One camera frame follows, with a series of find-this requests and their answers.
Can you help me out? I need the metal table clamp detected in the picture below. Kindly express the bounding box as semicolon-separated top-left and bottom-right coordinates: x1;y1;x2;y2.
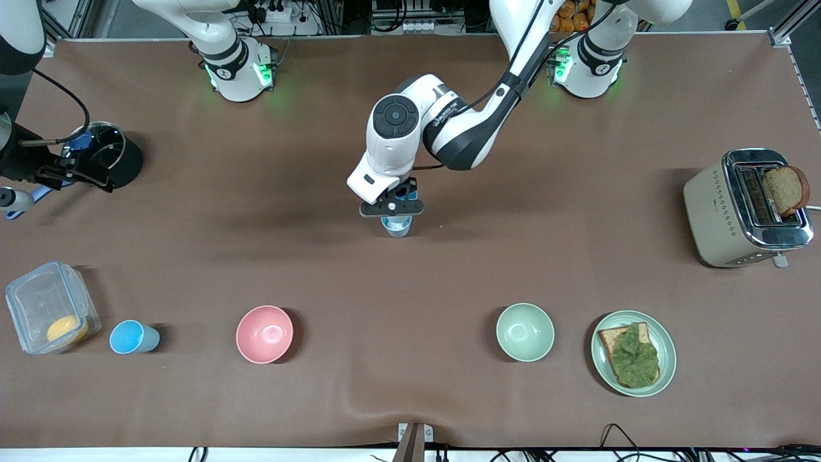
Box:
393;422;434;462

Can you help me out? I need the bag of orange buns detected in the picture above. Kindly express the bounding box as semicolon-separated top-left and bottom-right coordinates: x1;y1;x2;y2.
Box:
550;0;598;34

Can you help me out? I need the thin black looped cable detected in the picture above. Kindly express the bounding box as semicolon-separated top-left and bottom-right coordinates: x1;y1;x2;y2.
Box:
599;423;643;462

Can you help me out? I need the pale green bowl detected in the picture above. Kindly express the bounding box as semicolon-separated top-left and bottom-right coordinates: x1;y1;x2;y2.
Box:
495;302;555;363

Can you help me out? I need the black cylindrical utensil holder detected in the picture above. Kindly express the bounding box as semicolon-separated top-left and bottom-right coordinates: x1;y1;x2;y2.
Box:
69;121;144;189

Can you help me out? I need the white power strip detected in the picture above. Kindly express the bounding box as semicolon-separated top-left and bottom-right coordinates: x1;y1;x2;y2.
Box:
253;1;302;25

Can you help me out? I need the aluminium frame profile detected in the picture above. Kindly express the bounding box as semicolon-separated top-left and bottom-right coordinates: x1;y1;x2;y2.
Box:
768;0;821;132

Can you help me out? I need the blue plastic spatula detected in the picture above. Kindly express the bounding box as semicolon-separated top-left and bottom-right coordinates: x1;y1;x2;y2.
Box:
5;130;94;221

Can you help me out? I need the yellow round food piece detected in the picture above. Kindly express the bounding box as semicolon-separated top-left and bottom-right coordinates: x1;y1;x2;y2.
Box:
46;314;89;344

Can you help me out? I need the clear plastic food container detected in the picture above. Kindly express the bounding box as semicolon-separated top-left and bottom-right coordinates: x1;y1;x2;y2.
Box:
5;260;102;355

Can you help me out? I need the pale green plate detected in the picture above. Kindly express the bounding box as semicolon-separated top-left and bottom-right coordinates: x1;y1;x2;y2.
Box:
591;310;677;398

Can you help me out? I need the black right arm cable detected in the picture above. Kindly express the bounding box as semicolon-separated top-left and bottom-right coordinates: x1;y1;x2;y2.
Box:
31;67;92;146

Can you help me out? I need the brown bread slice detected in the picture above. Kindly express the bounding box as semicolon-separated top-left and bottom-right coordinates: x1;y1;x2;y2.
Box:
762;165;811;218

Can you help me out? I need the toast slice under lettuce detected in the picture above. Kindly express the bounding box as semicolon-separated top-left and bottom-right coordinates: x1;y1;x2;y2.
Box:
598;322;660;389

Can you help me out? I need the beige chrome toaster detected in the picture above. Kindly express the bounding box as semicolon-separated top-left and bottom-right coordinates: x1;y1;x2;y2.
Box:
682;148;815;269

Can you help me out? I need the pink bowl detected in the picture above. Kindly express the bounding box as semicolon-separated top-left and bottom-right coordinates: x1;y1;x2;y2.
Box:
235;305;294;364

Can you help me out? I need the green lettuce leaf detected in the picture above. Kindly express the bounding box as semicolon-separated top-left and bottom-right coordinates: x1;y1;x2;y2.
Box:
608;323;661;389

